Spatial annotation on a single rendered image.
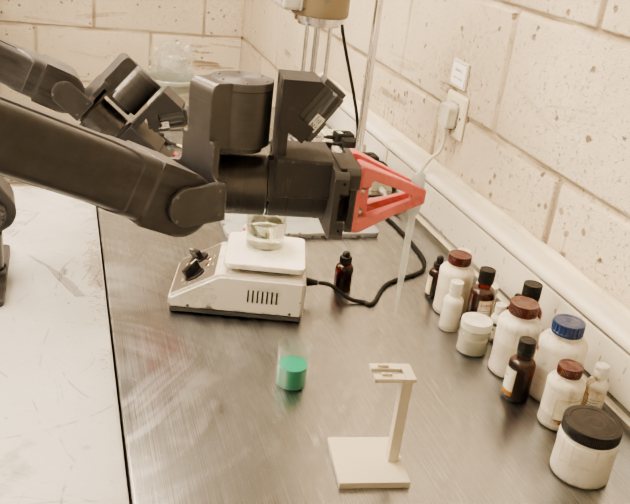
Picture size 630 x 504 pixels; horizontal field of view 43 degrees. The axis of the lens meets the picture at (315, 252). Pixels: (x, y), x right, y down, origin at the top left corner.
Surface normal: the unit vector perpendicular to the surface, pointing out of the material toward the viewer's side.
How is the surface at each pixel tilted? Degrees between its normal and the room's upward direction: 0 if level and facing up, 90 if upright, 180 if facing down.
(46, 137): 87
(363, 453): 0
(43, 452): 0
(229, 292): 90
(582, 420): 0
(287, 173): 90
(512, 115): 90
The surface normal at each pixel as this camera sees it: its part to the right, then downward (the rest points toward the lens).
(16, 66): 0.22, 0.29
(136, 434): 0.11, -0.91
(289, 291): 0.01, 0.40
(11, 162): 0.65, 0.43
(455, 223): -0.95, 0.02
